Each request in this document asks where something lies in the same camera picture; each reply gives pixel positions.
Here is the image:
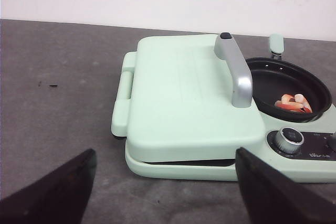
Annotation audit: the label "breakfast maker hinged lid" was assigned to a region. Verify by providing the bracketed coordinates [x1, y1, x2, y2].
[111, 35, 266, 163]

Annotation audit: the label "black frying pan green handle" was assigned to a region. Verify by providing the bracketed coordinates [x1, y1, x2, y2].
[246, 34, 332, 123]

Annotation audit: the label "silver left control knob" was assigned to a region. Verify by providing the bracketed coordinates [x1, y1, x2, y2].
[274, 127, 305, 154]

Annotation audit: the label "pink shrimp pieces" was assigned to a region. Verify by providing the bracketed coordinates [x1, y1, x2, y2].
[275, 93, 313, 113]

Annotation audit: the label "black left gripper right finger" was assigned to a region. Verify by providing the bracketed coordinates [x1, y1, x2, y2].
[235, 147, 335, 223]

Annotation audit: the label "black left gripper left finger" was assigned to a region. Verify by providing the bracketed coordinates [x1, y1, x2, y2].
[1, 148, 97, 223]

